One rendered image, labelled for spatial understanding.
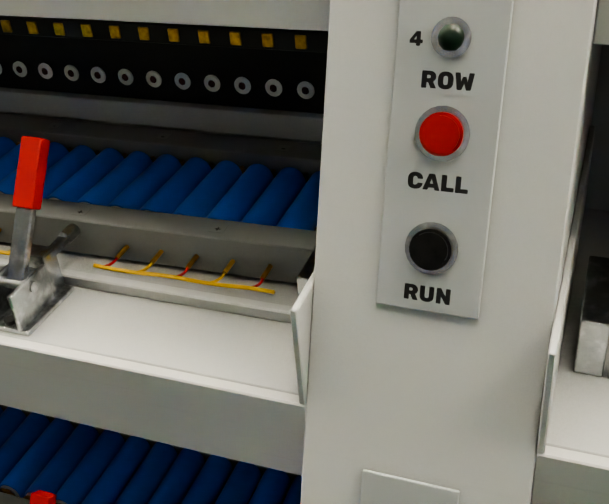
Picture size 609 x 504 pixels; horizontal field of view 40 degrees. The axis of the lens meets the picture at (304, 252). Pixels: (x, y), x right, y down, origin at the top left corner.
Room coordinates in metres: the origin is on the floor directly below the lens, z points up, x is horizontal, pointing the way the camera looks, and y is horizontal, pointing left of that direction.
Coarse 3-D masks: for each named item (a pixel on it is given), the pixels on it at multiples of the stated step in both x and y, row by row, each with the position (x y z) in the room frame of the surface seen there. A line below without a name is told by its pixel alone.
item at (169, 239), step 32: (0, 224) 0.45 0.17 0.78; (64, 224) 0.44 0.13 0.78; (96, 224) 0.43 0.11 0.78; (128, 224) 0.42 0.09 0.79; (160, 224) 0.42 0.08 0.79; (192, 224) 0.42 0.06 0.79; (224, 224) 0.42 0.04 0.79; (256, 224) 0.42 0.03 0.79; (128, 256) 0.43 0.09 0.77; (160, 256) 0.42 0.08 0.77; (192, 256) 0.42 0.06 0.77; (224, 256) 0.41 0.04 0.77; (256, 256) 0.40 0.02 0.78; (288, 256) 0.40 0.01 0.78; (256, 288) 0.39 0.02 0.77
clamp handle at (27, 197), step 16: (32, 144) 0.40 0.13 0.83; (48, 144) 0.41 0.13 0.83; (32, 160) 0.40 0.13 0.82; (16, 176) 0.40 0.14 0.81; (32, 176) 0.40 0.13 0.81; (16, 192) 0.40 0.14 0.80; (32, 192) 0.40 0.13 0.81; (16, 208) 0.40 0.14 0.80; (32, 208) 0.39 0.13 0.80; (16, 224) 0.40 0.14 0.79; (32, 224) 0.39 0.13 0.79; (16, 240) 0.39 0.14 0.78; (16, 256) 0.39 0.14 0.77; (16, 272) 0.39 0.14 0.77; (32, 272) 0.40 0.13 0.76
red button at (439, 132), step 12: (432, 120) 0.30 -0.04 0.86; (444, 120) 0.30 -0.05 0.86; (456, 120) 0.30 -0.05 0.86; (420, 132) 0.30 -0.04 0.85; (432, 132) 0.30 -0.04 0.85; (444, 132) 0.30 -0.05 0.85; (456, 132) 0.30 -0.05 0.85; (432, 144) 0.30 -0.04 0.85; (444, 144) 0.30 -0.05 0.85; (456, 144) 0.30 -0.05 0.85
